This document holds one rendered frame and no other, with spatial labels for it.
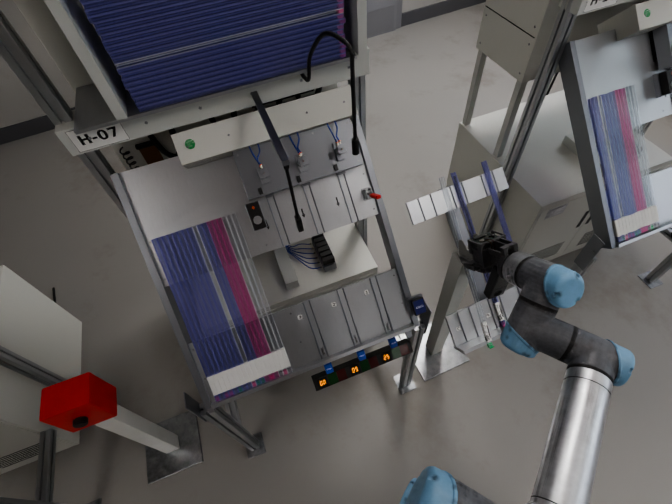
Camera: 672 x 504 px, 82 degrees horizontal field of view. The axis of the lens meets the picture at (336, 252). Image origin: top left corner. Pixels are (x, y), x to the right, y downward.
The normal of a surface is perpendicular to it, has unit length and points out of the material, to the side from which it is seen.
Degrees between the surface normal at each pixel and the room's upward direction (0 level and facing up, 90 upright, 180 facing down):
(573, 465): 7
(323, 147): 45
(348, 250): 0
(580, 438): 5
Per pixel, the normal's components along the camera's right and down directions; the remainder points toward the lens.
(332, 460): -0.07, -0.59
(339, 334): 0.20, 0.11
